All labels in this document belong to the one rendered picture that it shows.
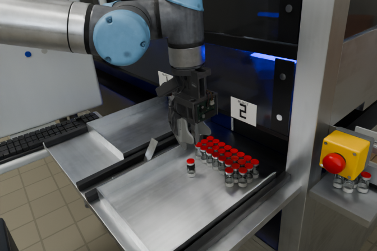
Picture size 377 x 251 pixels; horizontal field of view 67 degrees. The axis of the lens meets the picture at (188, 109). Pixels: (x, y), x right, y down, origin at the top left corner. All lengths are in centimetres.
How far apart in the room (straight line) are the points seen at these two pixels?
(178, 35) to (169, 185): 38
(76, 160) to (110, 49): 55
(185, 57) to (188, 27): 6
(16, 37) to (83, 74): 90
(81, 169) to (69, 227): 117
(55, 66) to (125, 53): 92
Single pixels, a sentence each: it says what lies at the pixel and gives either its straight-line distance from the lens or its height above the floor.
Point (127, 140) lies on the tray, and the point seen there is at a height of 88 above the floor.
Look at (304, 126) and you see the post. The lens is 67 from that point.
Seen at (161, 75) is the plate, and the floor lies 104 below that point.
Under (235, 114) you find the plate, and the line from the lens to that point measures 78.
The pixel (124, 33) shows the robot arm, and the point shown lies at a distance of 41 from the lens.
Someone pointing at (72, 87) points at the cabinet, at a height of 93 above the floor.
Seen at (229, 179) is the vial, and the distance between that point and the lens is 71.
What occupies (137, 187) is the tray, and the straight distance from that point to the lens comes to 75.
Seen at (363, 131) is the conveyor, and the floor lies 96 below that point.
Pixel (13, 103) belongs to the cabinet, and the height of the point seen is 93.
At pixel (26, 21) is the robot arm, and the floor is 132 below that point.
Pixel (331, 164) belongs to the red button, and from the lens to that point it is 64.
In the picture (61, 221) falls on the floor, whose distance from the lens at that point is 209.
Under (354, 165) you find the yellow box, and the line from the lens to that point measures 65.
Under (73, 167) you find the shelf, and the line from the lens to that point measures 89.
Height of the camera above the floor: 136
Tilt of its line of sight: 26 degrees down
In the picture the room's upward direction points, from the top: 5 degrees counter-clockwise
